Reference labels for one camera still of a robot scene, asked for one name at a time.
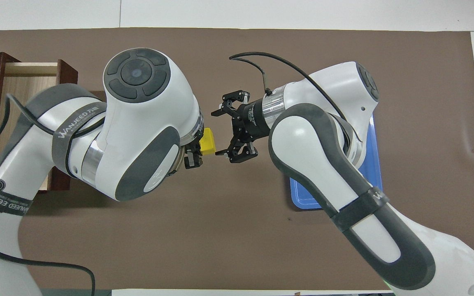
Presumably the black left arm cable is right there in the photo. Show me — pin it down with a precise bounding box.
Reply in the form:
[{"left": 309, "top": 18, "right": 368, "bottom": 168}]
[{"left": 0, "top": 94, "right": 108, "bottom": 296}]

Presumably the blue plastic tray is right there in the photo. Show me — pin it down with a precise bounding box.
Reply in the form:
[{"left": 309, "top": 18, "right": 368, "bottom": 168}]
[{"left": 290, "top": 115, "right": 383, "bottom": 211}]

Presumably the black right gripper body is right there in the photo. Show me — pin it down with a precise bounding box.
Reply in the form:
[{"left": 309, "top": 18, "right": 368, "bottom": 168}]
[{"left": 232, "top": 99, "right": 271, "bottom": 140}]

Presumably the brown table mat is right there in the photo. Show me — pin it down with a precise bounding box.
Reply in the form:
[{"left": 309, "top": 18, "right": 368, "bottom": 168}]
[{"left": 0, "top": 28, "right": 474, "bottom": 290}]

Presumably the yellow cube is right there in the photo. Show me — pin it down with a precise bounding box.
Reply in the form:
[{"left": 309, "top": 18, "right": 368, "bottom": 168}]
[{"left": 201, "top": 127, "right": 218, "bottom": 156}]

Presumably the dark wooden drawer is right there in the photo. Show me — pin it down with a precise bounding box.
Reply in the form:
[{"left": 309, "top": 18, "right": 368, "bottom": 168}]
[{"left": 0, "top": 60, "right": 78, "bottom": 193}]

